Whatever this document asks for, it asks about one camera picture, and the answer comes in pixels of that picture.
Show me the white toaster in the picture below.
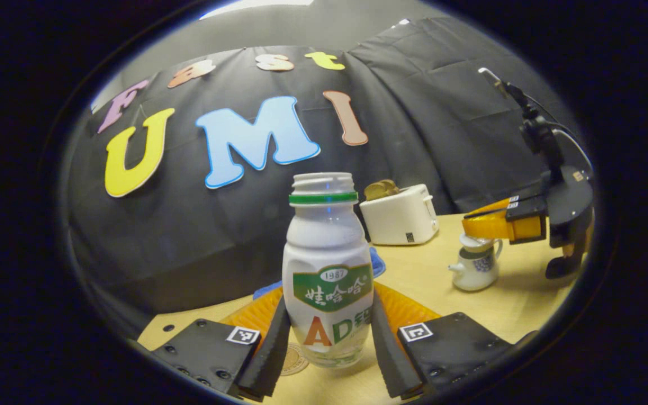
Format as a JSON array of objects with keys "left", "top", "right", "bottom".
[{"left": 359, "top": 184, "right": 440, "bottom": 246}]

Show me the thin black cable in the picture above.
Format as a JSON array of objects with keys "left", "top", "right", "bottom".
[{"left": 524, "top": 93, "right": 581, "bottom": 138}]

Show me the white blue patterned teacup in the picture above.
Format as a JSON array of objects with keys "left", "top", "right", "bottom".
[{"left": 449, "top": 239, "right": 503, "bottom": 291}]

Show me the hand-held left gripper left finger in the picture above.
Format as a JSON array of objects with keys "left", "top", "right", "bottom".
[{"left": 152, "top": 287, "right": 291, "bottom": 403}]

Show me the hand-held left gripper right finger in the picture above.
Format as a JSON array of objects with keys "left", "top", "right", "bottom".
[{"left": 370, "top": 284, "right": 513, "bottom": 400}]

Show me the white water bottle green label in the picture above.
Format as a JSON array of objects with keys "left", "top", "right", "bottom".
[{"left": 282, "top": 172, "right": 374, "bottom": 369}]

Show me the thin grey cable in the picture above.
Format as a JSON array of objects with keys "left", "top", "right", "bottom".
[{"left": 552, "top": 128, "right": 593, "bottom": 172}]

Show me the white blue teacup lid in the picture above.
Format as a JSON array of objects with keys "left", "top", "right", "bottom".
[{"left": 459, "top": 233, "right": 494, "bottom": 252}]

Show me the black backdrop cloth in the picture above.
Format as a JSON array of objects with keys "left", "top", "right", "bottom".
[{"left": 68, "top": 16, "right": 589, "bottom": 338}]

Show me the blue towel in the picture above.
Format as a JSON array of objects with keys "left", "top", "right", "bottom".
[{"left": 253, "top": 247, "right": 386, "bottom": 302}]

